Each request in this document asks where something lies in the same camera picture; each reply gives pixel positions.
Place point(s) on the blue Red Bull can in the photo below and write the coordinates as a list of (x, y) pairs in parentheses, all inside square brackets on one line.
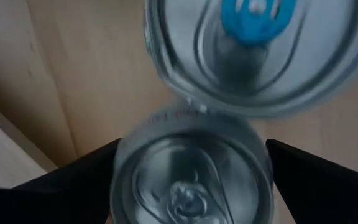
[(244, 62)]

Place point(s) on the silver beverage can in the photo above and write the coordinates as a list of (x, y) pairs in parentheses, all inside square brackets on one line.
[(191, 174)]

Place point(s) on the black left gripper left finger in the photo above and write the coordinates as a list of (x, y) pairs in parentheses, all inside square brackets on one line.
[(48, 199)]

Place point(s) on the wooden shelf with black frame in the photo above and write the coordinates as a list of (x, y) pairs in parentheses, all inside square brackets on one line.
[(98, 77)]

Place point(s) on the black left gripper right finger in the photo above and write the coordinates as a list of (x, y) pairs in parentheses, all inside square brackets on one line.
[(328, 196)]

